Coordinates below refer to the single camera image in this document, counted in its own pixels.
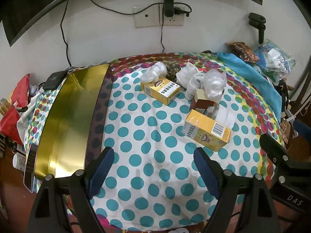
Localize black strap bag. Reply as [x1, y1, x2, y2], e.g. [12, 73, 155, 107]
[273, 79, 293, 113]

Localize yellow medicine box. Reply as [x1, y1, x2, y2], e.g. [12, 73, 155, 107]
[182, 109, 232, 153]
[140, 77, 181, 106]

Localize clear bag of blue items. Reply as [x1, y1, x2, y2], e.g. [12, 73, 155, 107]
[253, 39, 297, 84]

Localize black adapter cable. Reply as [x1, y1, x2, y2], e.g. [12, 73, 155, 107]
[159, 17, 166, 53]

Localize black power adapter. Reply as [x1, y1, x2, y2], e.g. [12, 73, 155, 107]
[163, 0, 175, 18]

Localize clear plastic bag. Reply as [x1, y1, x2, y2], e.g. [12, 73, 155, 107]
[201, 69, 228, 102]
[140, 62, 169, 83]

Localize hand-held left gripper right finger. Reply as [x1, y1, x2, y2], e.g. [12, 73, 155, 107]
[194, 147, 282, 233]

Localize black device cable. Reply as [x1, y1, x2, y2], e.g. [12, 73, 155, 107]
[60, 0, 72, 69]

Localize black power plug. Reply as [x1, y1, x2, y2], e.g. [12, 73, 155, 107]
[174, 6, 193, 18]

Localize white towel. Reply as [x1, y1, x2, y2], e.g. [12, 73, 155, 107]
[176, 63, 207, 100]

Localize white power wall socket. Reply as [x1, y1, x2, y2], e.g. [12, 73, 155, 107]
[161, 3, 188, 27]

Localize brown snack packet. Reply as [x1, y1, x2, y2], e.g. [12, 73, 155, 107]
[226, 42, 258, 63]
[279, 121, 292, 143]

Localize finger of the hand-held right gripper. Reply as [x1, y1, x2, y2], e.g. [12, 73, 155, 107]
[259, 133, 295, 185]

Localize small red cream box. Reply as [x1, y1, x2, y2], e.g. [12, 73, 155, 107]
[190, 89, 217, 114]

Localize black monitor cable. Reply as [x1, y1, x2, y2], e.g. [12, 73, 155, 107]
[87, 0, 169, 14]

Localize smartphone in blue case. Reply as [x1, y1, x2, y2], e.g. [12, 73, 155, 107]
[23, 143, 38, 191]

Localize black desk clamp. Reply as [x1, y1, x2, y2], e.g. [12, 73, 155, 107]
[248, 13, 267, 44]

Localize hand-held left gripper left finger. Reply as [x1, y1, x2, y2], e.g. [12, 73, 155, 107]
[28, 147, 114, 233]

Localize red paper bag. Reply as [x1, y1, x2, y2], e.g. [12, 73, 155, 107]
[0, 73, 31, 144]

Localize polka dot tablecloth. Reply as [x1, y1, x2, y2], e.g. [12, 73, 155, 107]
[24, 51, 287, 233]

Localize black flat device box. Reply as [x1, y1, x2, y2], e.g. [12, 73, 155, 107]
[43, 70, 69, 91]

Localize wooden blocks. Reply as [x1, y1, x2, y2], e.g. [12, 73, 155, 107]
[0, 98, 10, 117]

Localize white cup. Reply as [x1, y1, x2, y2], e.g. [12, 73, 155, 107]
[13, 154, 26, 171]

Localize gold metal tin tray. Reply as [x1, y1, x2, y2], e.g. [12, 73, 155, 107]
[34, 63, 113, 180]

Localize blue cloth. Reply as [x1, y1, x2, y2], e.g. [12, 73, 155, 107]
[217, 52, 283, 117]

